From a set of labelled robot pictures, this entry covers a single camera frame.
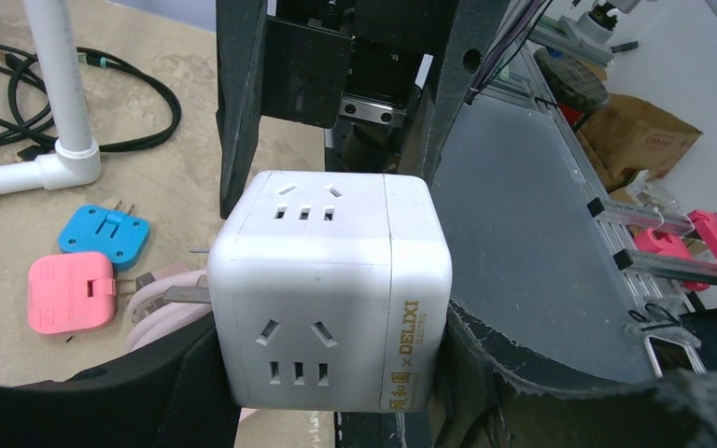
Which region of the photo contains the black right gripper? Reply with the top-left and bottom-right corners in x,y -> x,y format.
216,0 -> 513,219

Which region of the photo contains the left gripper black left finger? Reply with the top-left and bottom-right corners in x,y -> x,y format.
0,314 -> 241,447

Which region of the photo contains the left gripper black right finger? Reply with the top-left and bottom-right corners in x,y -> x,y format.
435,303 -> 717,447

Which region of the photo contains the pink round socket with cord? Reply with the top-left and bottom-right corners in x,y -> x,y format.
125,292 -> 212,353

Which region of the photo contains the pink plug adapter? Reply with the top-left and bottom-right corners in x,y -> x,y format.
27,251 -> 134,335

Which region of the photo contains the blue plug adapter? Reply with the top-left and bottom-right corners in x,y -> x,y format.
57,204 -> 150,272

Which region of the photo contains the white cube power socket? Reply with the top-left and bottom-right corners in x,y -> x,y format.
206,171 -> 453,413

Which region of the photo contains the cardboard box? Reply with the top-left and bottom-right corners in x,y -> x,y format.
579,93 -> 703,190

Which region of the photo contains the white PVC pipe frame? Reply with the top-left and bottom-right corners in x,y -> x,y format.
0,0 -> 101,195

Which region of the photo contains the large black coiled cable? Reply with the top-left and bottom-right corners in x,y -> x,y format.
0,40 -> 183,163

